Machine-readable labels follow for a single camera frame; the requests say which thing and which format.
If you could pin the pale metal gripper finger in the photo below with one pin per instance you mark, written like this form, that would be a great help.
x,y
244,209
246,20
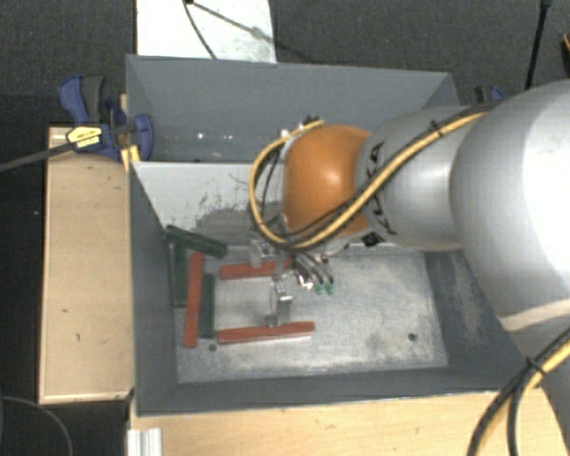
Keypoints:
x,y
257,255
282,308

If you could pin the red-brown flat block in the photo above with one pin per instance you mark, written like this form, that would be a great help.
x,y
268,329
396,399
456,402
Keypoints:
x,y
194,302
261,332
247,270

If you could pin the dark green flat block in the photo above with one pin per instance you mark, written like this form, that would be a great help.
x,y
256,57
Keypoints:
x,y
207,307
180,278
197,241

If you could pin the grey metal bin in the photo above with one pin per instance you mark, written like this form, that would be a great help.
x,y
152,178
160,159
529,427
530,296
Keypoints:
x,y
370,311

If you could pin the pale wood board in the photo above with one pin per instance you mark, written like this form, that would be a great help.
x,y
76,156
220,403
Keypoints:
x,y
88,273

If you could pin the black cylinder on white bracket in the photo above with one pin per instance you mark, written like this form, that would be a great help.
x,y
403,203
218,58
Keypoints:
x,y
372,240

